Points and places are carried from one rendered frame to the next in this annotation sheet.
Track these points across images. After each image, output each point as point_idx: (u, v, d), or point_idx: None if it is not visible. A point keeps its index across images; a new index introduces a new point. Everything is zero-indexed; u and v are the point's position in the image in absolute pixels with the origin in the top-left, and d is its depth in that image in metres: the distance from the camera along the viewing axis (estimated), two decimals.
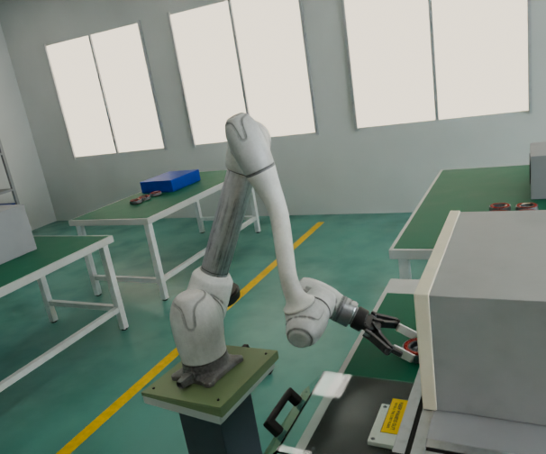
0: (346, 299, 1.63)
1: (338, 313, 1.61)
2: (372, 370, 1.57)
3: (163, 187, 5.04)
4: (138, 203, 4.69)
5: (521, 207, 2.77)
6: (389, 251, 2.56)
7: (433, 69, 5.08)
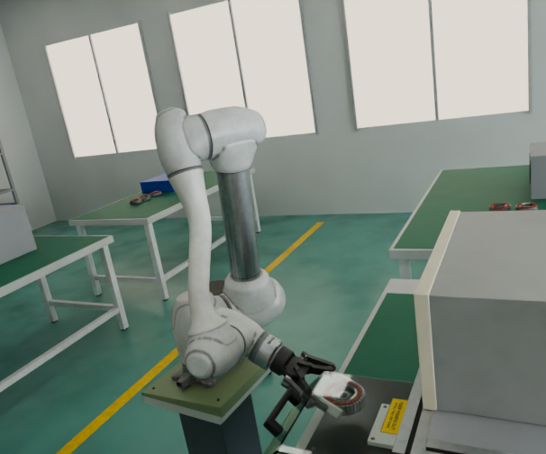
0: (265, 337, 1.36)
1: (253, 353, 1.34)
2: (372, 370, 1.57)
3: (163, 187, 5.04)
4: (138, 203, 4.69)
5: (521, 207, 2.77)
6: (389, 251, 2.56)
7: (433, 69, 5.08)
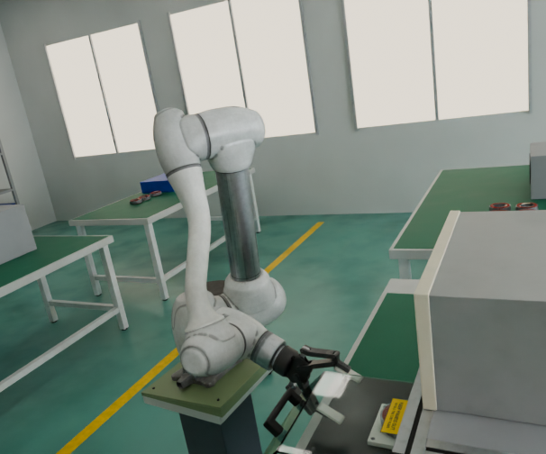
0: None
1: (269, 332, 1.32)
2: (372, 370, 1.57)
3: (163, 187, 5.04)
4: (138, 203, 4.69)
5: (521, 207, 2.77)
6: (389, 251, 2.56)
7: (433, 69, 5.08)
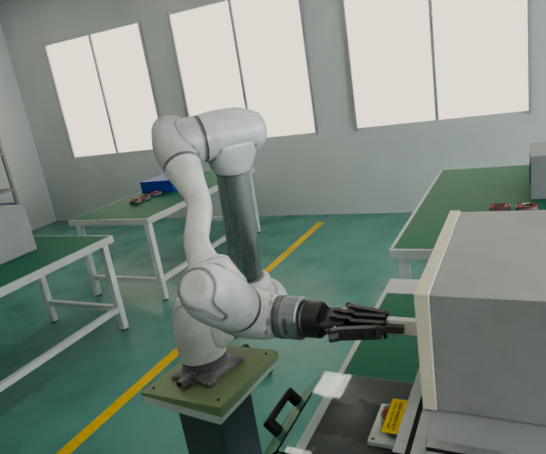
0: None
1: None
2: (372, 370, 1.57)
3: (163, 187, 5.04)
4: (138, 203, 4.69)
5: (521, 207, 2.77)
6: (389, 251, 2.56)
7: (433, 69, 5.08)
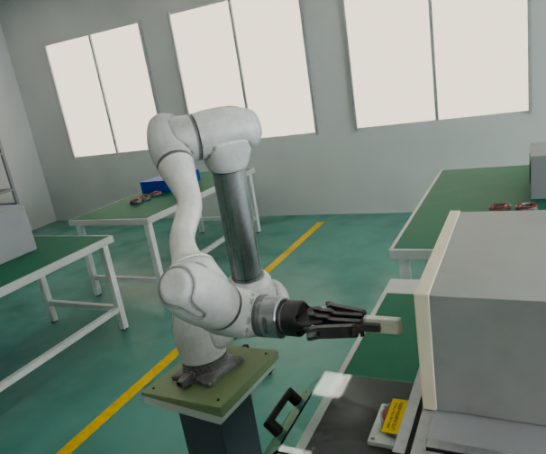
0: None
1: None
2: (372, 370, 1.57)
3: (163, 187, 5.04)
4: (138, 203, 4.69)
5: (521, 207, 2.77)
6: (389, 251, 2.56)
7: (433, 69, 5.08)
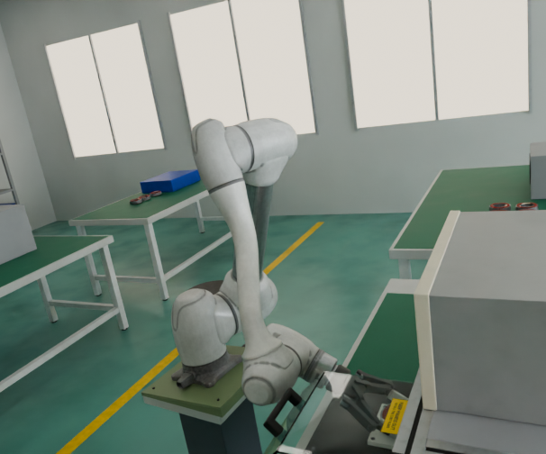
0: None
1: None
2: (372, 370, 1.57)
3: (163, 187, 5.04)
4: (138, 203, 4.69)
5: (521, 207, 2.77)
6: (389, 251, 2.56)
7: (433, 69, 5.08)
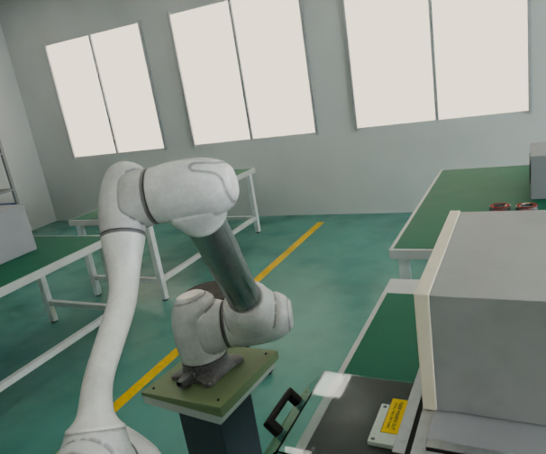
0: None
1: None
2: (372, 370, 1.57)
3: None
4: None
5: (521, 207, 2.77)
6: (389, 251, 2.56)
7: (433, 69, 5.08)
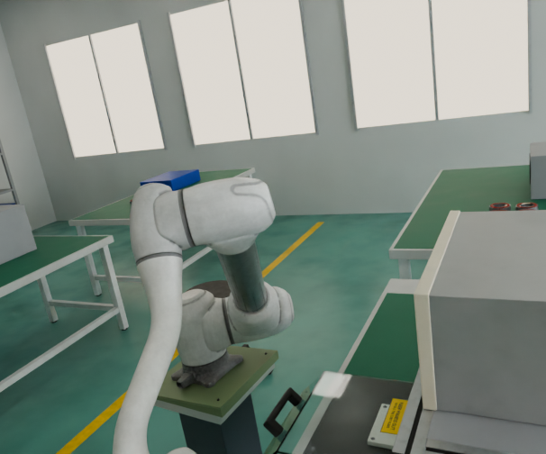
0: None
1: None
2: (372, 370, 1.57)
3: None
4: None
5: (521, 207, 2.77)
6: (389, 251, 2.56)
7: (433, 69, 5.08)
